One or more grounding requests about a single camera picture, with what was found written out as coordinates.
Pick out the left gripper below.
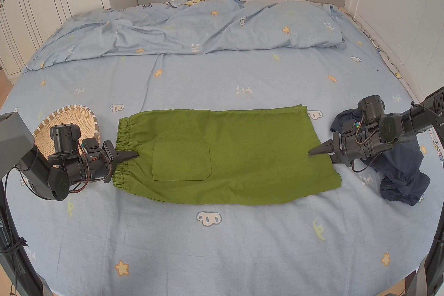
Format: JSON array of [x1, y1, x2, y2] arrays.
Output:
[[83, 140, 119, 184]]

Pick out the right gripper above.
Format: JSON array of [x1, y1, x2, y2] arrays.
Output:
[[332, 132, 384, 166]]

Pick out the green shorts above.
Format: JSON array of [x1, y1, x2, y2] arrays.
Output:
[[113, 105, 342, 207]]

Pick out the round woven basket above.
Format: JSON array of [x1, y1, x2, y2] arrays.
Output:
[[33, 105, 101, 163]]

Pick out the dark blue garment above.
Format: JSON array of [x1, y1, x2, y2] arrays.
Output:
[[330, 109, 432, 207]]

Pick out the bed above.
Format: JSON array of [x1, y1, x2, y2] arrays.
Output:
[[0, 0, 444, 296]]

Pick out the pale blue quilt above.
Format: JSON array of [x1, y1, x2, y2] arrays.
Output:
[[22, 0, 346, 73]]

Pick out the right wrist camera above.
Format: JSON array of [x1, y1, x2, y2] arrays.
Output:
[[342, 119, 362, 136]]

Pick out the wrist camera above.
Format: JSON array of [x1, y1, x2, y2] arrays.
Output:
[[81, 137, 101, 154], [342, 119, 362, 136]]

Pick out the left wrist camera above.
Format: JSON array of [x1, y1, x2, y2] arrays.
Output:
[[81, 137, 101, 154]]

